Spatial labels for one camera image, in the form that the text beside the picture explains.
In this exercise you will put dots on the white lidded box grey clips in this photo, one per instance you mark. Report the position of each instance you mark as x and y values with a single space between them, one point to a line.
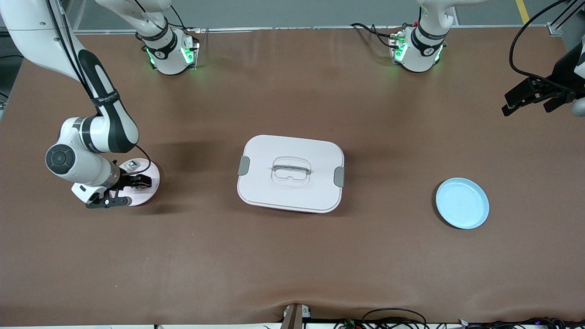
274 192

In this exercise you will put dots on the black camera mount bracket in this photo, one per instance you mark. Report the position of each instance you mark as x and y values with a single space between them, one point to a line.
109 201

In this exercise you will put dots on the brown camera post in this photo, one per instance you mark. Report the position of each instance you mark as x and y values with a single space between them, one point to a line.
291 320

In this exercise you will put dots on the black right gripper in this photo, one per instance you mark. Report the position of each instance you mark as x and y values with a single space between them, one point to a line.
124 179

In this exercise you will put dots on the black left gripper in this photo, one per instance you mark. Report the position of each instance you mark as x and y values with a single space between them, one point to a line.
561 72

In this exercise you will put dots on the pale pink round plate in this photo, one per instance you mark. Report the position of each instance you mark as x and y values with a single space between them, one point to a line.
139 197

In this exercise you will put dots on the brown leatherette table cover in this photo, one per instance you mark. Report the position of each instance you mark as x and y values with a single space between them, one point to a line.
292 256

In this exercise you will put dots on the light blue round plate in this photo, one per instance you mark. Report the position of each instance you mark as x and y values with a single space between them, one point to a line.
461 203

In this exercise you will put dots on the small orange white object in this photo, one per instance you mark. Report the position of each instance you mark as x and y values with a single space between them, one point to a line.
132 163

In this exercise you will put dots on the aluminium frame profile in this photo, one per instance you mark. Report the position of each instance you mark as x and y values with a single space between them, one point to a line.
564 18

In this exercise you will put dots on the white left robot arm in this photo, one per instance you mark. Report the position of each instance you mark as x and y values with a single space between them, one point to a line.
422 50

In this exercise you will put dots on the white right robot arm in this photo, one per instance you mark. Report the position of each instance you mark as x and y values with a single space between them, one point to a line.
87 167

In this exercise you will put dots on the silver table edge rail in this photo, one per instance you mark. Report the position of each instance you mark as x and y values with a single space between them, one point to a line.
274 29

